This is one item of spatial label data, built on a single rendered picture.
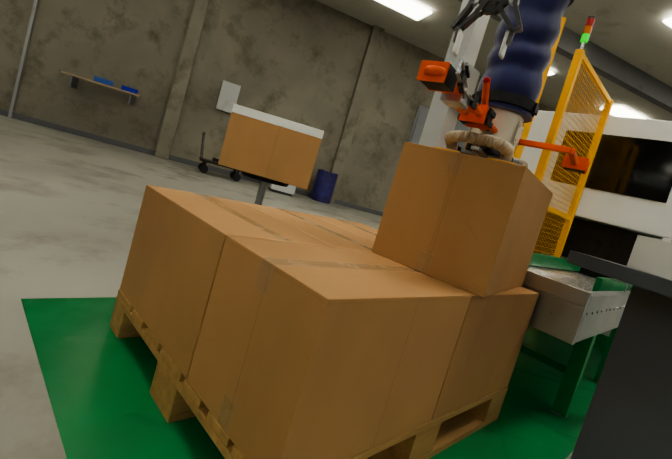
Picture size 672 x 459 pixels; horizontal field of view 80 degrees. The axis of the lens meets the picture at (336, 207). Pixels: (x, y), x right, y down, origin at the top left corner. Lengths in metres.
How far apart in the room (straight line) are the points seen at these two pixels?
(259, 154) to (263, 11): 8.38
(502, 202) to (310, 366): 0.74
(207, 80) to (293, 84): 2.08
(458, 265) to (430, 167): 0.33
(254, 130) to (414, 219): 1.58
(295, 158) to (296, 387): 1.98
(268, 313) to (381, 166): 10.67
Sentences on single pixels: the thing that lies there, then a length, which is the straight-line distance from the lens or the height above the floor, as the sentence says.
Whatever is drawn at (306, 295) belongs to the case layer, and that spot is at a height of 0.53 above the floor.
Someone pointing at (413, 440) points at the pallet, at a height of 0.10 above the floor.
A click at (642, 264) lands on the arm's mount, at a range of 1.41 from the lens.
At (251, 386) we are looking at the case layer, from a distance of 0.96.
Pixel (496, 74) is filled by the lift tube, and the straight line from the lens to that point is 1.60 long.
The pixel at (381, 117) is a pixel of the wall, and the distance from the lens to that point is 11.43.
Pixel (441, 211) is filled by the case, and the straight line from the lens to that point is 1.31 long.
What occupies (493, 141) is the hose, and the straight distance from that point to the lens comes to 1.43.
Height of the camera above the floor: 0.77
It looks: 4 degrees down
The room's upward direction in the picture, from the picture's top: 16 degrees clockwise
